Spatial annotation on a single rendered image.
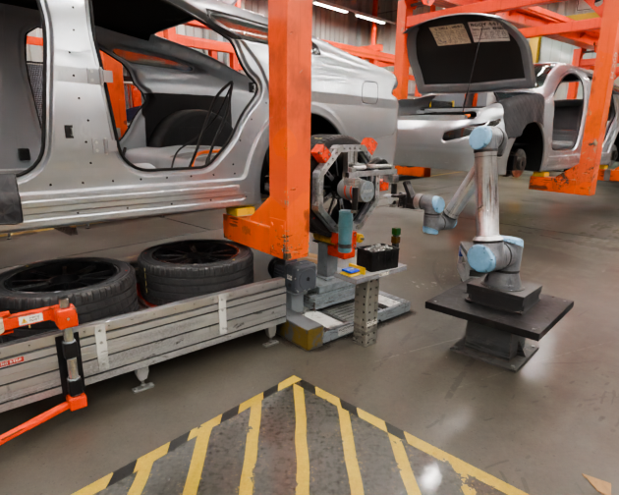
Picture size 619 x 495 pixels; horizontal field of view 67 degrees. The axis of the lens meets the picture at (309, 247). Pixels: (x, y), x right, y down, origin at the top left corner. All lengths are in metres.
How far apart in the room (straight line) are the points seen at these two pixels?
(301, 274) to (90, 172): 1.27
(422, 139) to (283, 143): 3.17
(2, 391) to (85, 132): 1.21
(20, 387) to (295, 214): 1.45
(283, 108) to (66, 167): 1.09
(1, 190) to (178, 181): 0.84
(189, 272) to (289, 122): 0.93
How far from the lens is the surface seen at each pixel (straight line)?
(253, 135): 2.96
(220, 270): 2.54
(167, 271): 2.55
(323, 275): 3.19
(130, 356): 2.34
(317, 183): 2.78
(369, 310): 2.69
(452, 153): 5.29
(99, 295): 2.33
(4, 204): 2.49
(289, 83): 2.44
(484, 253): 2.50
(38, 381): 2.27
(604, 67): 6.04
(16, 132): 4.23
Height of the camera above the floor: 1.24
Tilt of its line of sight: 15 degrees down
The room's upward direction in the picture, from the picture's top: 1 degrees clockwise
